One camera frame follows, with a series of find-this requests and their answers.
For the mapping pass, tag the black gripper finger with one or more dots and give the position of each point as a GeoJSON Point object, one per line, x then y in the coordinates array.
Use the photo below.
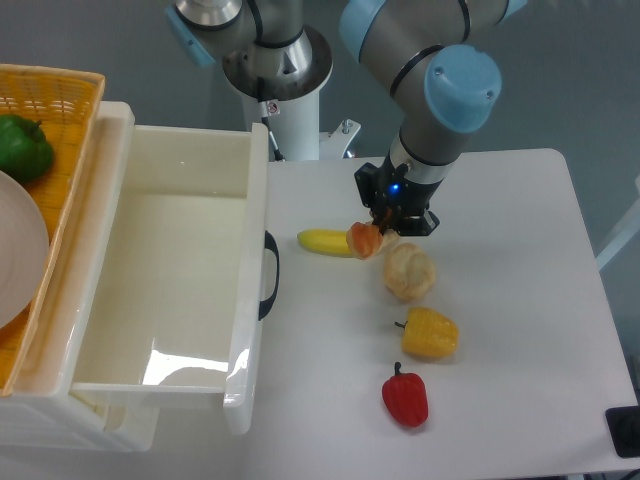
{"type": "Point", "coordinates": [366, 179]}
{"type": "Point", "coordinates": [420, 225]}

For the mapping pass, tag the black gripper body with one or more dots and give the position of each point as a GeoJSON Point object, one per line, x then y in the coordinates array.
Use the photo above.
{"type": "Point", "coordinates": [404, 187]}

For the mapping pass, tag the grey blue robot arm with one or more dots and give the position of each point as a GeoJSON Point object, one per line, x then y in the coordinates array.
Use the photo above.
{"type": "Point", "coordinates": [418, 52]}

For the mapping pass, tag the round bread roll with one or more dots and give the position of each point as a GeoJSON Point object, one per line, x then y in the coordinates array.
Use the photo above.
{"type": "Point", "coordinates": [409, 273]}

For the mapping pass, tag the white open upper drawer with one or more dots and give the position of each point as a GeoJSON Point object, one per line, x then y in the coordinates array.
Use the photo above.
{"type": "Point", "coordinates": [176, 316]}

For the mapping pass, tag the white drawer cabinet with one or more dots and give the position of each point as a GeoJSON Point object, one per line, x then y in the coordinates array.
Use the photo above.
{"type": "Point", "coordinates": [41, 411]}

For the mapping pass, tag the yellow banana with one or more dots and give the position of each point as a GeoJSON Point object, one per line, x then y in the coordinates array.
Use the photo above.
{"type": "Point", "coordinates": [328, 242]}

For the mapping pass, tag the yellow bell pepper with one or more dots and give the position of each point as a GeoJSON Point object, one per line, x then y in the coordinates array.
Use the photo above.
{"type": "Point", "coordinates": [428, 333]}

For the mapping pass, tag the red bell pepper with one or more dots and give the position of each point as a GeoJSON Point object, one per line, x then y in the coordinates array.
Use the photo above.
{"type": "Point", "coordinates": [405, 398]}

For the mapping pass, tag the black device at edge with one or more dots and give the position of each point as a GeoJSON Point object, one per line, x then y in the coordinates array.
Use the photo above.
{"type": "Point", "coordinates": [623, 424]}

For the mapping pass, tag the orange woven basket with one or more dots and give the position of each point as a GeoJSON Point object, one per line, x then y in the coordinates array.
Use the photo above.
{"type": "Point", "coordinates": [63, 104]}

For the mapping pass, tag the green bell pepper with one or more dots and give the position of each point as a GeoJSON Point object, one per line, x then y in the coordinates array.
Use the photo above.
{"type": "Point", "coordinates": [26, 154]}

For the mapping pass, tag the beige plate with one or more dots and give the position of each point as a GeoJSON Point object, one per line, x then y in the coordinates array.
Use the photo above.
{"type": "Point", "coordinates": [24, 248]}

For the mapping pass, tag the white table clamp bracket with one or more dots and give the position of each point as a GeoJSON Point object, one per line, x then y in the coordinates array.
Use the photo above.
{"type": "Point", "coordinates": [336, 144]}

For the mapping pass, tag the black drawer handle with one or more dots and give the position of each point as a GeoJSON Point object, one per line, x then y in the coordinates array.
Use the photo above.
{"type": "Point", "coordinates": [270, 275]}

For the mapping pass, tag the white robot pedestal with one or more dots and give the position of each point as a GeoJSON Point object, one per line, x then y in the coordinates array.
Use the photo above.
{"type": "Point", "coordinates": [281, 86]}

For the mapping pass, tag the white frame at right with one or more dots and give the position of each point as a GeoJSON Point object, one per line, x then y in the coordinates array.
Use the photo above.
{"type": "Point", "coordinates": [620, 234]}

